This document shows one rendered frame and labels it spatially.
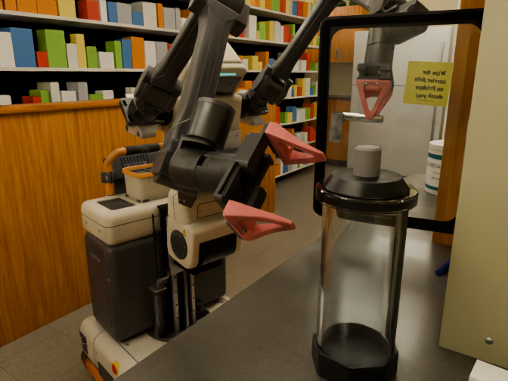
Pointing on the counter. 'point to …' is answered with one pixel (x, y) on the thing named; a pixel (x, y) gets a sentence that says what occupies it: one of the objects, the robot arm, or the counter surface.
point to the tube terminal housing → (483, 209)
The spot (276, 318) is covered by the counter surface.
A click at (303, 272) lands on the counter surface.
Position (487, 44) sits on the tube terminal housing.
